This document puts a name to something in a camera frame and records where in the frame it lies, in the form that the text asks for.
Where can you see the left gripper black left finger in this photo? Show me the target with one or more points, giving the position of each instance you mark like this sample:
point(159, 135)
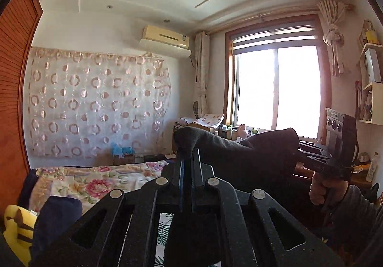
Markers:
point(174, 173)

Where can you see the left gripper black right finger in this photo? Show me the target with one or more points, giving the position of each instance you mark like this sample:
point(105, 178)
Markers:
point(202, 195)

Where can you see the black t-shirt with print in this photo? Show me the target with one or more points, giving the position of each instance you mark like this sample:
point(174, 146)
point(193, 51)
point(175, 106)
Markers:
point(264, 160)

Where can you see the right forearm dark sleeve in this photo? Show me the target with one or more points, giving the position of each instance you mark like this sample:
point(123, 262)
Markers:
point(358, 227)

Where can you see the right hand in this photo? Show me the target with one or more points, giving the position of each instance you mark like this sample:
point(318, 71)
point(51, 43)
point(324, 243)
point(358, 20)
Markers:
point(327, 190)

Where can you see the palm leaf patterned towel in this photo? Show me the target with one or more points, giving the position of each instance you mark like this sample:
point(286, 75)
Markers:
point(162, 238)

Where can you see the white plastic bottle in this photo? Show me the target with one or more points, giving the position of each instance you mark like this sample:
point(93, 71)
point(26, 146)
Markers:
point(373, 167)

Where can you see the wooden sideboard cabinet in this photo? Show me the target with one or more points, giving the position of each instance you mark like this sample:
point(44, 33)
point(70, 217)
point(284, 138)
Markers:
point(275, 158)

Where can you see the cardboard box with pink dots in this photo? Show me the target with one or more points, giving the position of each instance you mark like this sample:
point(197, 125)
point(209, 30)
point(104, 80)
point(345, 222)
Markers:
point(208, 122)

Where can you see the blue item on box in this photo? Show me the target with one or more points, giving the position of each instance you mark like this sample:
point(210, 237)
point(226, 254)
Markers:
point(121, 151)

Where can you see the floral bed blanket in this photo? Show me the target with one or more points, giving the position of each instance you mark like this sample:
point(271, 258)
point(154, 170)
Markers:
point(89, 185)

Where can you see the folded navy blue garment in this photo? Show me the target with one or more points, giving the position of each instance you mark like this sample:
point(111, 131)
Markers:
point(55, 217)

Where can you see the beige left window curtain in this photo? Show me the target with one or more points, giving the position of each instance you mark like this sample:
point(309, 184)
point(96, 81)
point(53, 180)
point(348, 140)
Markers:
point(202, 63)

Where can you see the white curtain with pink circles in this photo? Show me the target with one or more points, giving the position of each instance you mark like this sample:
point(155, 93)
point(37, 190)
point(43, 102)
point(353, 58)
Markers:
point(81, 104)

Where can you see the yellow plush toy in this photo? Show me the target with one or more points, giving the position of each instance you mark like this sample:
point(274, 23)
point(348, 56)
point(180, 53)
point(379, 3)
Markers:
point(19, 226)

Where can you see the wooden wardrobe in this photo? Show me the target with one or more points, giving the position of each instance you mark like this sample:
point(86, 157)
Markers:
point(19, 21)

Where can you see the window with wooden frame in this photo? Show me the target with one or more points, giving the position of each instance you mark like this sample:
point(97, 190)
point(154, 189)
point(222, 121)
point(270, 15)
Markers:
point(278, 76)

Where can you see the white wall shelf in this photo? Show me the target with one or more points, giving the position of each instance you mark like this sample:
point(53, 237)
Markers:
point(369, 88)

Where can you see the wall air conditioner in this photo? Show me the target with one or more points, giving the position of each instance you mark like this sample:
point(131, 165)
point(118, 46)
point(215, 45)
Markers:
point(165, 42)

